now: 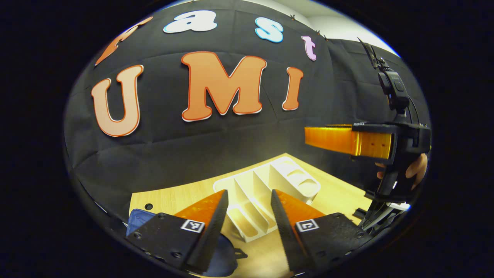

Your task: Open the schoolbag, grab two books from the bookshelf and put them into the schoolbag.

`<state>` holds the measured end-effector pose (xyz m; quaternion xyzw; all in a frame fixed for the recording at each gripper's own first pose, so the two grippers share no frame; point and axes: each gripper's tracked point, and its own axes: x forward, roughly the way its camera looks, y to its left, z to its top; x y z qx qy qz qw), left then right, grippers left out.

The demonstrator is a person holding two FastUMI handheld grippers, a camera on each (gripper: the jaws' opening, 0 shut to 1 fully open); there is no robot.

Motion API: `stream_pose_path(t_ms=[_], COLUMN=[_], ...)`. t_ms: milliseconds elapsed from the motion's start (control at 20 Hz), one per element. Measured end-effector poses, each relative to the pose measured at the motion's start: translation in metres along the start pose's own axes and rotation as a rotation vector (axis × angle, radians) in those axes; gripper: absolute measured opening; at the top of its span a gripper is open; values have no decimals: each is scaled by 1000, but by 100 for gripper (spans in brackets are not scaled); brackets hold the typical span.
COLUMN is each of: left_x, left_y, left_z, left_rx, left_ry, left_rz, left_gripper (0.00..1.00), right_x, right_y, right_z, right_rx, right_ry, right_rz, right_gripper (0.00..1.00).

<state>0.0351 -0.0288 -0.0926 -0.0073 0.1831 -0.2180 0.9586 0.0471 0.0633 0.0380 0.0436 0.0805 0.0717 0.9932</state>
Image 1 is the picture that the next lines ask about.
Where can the blue schoolbag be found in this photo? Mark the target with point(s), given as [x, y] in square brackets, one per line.
[224, 258]

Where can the white bookshelf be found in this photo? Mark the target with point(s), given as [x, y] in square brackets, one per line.
[293, 177]

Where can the white metal bar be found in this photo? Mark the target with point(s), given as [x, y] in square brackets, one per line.
[399, 207]

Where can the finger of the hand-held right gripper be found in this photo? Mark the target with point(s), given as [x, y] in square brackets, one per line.
[335, 141]

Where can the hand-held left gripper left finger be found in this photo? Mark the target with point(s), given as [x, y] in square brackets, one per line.
[210, 235]

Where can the row of small cloth clips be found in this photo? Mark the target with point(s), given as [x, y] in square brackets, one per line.
[292, 17]

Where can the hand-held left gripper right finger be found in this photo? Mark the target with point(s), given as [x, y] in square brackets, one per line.
[287, 235]

